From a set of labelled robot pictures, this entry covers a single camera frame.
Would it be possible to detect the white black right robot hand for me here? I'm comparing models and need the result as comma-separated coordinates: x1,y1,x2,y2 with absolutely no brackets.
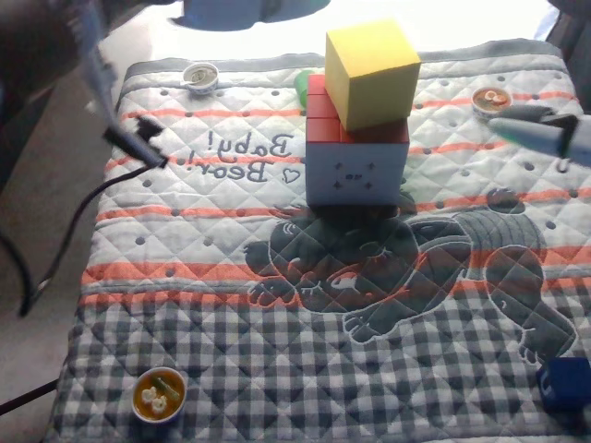
488,104,591,167

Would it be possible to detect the yellow block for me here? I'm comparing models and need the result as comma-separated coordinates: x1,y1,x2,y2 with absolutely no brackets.
324,18,422,133

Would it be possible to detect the Rubik's cube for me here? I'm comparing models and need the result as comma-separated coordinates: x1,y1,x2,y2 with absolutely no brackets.
304,73,412,208

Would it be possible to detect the blue block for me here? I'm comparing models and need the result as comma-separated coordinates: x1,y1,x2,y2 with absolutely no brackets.
535,354,591,415

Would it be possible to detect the toy noodle bowl with egg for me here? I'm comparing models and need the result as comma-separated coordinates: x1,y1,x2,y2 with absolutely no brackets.
470,86,514,123

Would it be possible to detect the grey quilt with printed bear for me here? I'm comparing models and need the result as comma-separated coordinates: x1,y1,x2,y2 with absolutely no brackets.
50,39,591,443

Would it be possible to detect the green toy cup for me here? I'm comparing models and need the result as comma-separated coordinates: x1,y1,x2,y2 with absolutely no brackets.
294,70,310,111

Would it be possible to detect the white blue toy teacup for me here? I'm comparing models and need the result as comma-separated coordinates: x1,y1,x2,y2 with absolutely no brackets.
178,62,221,99

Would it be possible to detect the orange toy soup bowl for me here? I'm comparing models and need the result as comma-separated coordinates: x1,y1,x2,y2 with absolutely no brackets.
130,366,188,424

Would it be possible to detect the dark fabric drape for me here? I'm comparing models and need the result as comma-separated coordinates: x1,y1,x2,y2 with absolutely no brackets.
0,0,110,186

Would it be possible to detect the black rod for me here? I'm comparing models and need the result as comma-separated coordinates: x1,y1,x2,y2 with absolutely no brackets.
0,381,57,416

